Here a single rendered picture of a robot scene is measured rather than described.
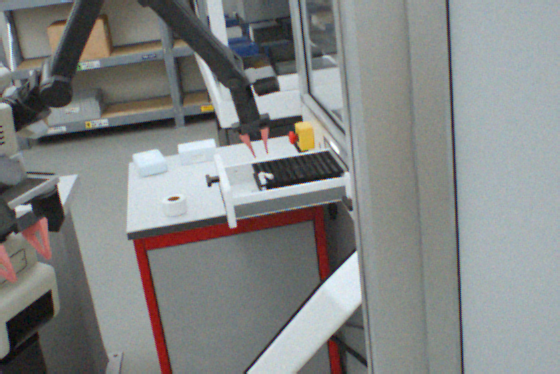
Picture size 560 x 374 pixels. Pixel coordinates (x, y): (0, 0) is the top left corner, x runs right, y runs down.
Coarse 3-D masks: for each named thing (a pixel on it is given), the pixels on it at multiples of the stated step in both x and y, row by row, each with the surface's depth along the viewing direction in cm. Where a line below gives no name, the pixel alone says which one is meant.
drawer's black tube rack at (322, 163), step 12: (300, 156) 218; (312, 156) 216; (324, 156) 215; (264, 168) 212; (276, 168) 211; (288, 168) 210; (300, 168) 209; (312, 168) 207; (324, 168) 207; (336, 168) 206; (276, 180) 204; (288, 180) 202; (300, 180) 202; (312, 180) 208
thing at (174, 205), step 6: (168, 198) 228; (174, 198) 229; (180, 198) 226; (168, 204) 224; (174, 204) 224; (180, 204) 225; (186, 204) 228; (168, 210) 225; (174, 210) 224; (180, 210) 225; (186, 210) 227
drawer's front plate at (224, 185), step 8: (216, 160) 215; (216, 168) 219; (224, 176) 202; (224, 184) 196; (224, 192) 194; (224, 200) 200; (232, 200) 195; (224, 208) 209; (232, 208) 195; (232, 216) 196; (232, 224) 197
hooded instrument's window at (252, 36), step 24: (192, 0) 358; (240, 0) 273; (264, 0) 274; (288, 0) 275; (240, 24) 276; (264, 24) 277; (288, 24) 278; (240, 48) 279; (264, 48) 280; (288, 48) 282; (288, 72) 285
